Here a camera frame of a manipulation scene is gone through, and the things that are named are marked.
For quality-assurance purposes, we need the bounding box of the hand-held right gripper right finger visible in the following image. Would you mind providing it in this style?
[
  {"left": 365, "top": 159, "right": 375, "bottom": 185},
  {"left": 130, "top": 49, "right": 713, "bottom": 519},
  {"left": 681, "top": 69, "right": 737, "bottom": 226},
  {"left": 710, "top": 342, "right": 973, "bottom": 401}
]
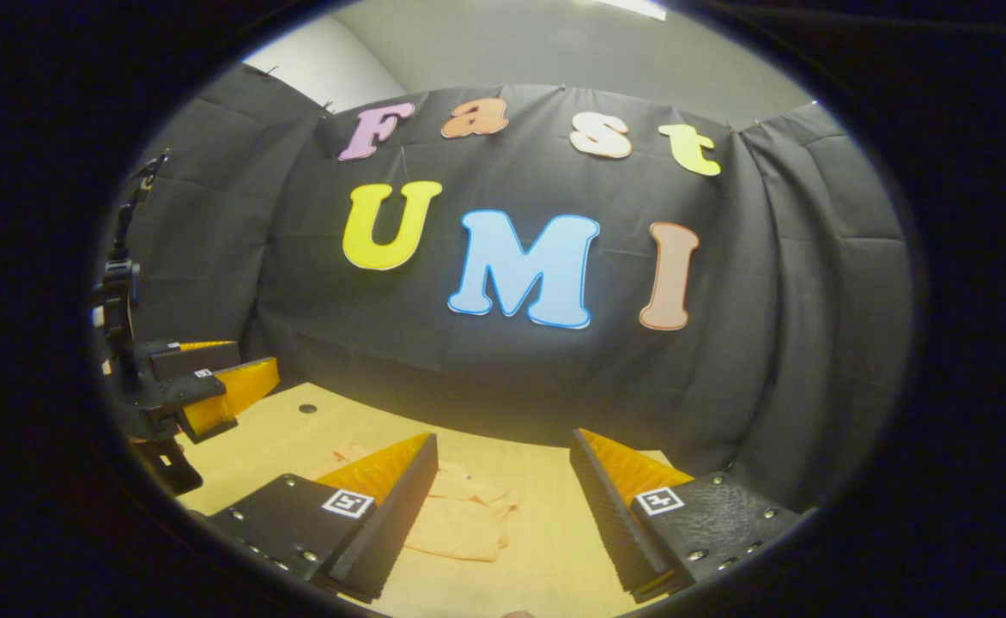
[{"left": 568, "top": 427, "right": 804, "bottom": 606}]

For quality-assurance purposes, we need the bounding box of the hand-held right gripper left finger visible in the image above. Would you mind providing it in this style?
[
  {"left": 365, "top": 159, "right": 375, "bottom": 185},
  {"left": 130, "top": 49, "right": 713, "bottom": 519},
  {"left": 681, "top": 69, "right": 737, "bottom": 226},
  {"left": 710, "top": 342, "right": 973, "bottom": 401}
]
[{"left": 207, "top": 432, "right": 439, "bottom": 603}]

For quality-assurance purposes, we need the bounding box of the orange T-shirt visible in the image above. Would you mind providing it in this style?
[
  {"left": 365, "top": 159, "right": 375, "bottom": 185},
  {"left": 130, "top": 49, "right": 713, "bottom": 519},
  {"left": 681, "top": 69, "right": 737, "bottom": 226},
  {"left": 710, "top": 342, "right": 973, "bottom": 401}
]
[{"left": 310, "top": 442, "right": 521, "bottom": 563}]

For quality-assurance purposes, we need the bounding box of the black backdrop cloth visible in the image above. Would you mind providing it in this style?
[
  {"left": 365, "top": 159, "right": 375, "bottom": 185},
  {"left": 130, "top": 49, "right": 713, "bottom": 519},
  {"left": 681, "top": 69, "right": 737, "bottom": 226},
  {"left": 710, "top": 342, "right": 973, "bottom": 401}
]
[{"left": 95, "top": 62, "right": 914, "bottom": 516}]

